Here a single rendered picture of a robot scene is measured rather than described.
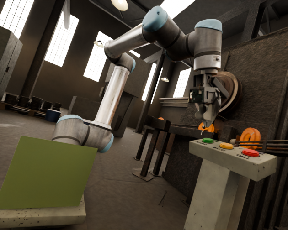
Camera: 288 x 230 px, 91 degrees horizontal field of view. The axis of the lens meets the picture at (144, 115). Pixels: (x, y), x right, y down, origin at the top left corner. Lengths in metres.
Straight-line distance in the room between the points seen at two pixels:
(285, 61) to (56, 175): 1.76
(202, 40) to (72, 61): 10.90
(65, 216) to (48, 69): 10.69
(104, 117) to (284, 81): 1.40
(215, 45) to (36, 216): 0.92
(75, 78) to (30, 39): 3.14
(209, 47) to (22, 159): 0.81
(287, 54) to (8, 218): 1.97
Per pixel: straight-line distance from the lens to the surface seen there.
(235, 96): 1.49
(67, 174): 0.77
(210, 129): 1.54
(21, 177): 0.78
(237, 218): 0.74
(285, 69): 1.63
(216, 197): 0.56
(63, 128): 0.88
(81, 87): 11.04
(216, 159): 0.55
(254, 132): 1.13
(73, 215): 0.82
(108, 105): 0.97
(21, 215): 0.81
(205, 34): 0.58
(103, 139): 0.94
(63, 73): 11.13
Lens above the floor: 0.59
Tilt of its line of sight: 4 degrees up
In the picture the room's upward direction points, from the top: 18 degrees clockwise
